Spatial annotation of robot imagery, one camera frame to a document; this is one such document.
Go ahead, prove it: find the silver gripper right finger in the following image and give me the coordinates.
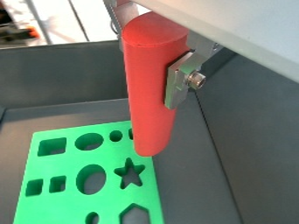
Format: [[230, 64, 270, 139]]
[[164, 31, 222, 109]]

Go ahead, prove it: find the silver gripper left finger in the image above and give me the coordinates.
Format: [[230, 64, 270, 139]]
[[102, 0, 138, 40]]

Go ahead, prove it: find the red oval peg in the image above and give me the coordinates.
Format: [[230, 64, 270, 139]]
[[121, 12, 188, 157]]

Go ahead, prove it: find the orange black object outside bin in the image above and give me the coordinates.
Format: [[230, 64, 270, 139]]
[[0, 9, 39, 42]]

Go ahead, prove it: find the green shape sorting board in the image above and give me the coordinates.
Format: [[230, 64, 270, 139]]
[[13, 121, 164, 224]]

